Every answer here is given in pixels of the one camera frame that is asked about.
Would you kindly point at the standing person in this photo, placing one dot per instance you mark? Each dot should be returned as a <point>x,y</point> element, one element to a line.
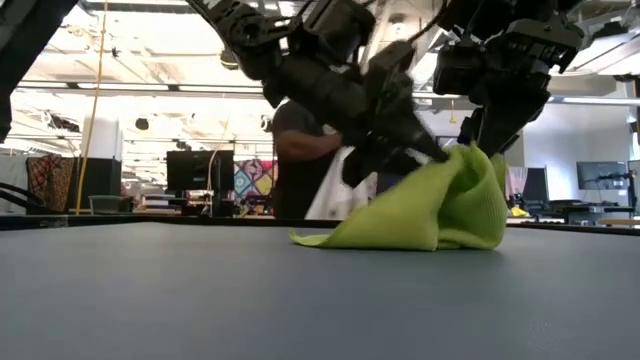
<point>295,190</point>

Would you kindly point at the large black monitor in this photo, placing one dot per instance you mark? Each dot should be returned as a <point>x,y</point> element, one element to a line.
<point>197,170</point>

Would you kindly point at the grey plastic bin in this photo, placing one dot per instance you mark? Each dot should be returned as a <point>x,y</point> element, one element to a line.
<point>105,205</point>

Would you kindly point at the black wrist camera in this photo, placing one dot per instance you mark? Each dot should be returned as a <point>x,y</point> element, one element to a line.
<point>456,70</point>
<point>340,27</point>

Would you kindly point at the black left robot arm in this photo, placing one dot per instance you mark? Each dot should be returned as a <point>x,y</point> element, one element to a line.
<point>30,50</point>

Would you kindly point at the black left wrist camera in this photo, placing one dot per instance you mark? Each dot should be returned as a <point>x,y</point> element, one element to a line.
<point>340,27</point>

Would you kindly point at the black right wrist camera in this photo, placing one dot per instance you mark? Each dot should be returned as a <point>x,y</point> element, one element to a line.
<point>456,70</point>

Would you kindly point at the small yellow object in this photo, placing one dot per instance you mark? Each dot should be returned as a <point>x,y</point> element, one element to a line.
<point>519,212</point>

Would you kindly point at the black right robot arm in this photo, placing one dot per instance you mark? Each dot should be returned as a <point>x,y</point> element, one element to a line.
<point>500,10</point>

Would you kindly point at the small black monitor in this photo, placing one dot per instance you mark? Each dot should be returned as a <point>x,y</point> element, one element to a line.
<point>600,175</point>

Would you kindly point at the grey hanging cloth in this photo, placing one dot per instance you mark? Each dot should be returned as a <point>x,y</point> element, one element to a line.
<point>12,182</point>

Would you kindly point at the black chair back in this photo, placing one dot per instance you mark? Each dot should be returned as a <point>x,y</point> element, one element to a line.
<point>536,185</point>

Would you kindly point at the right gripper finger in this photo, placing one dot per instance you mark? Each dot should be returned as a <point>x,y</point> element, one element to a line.
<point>471,132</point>
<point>510,115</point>

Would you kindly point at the white cloth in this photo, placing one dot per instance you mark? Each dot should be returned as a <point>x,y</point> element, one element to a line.
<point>330,200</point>

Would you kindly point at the colourful patchwork quilt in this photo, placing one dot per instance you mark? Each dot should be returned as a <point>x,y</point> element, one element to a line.
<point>252,182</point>

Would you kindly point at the black cabinet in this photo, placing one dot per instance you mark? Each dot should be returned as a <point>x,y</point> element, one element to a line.
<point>102,177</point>

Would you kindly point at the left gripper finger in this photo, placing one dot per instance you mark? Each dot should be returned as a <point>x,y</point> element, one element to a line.
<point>320,100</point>
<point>395,85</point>

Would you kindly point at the lime green towel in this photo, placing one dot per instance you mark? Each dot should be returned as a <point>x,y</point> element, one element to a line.
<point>400,220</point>

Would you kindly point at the black table frame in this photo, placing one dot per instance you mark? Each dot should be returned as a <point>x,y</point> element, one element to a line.
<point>150,220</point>

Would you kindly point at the pink hanging cloth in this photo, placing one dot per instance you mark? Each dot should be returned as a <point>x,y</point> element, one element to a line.
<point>516,181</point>

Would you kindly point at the black background desk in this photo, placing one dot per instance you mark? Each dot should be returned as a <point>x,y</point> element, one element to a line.
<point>590,209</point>

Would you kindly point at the red patterned cloth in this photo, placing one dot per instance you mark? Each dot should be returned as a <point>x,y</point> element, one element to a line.
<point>50,182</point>

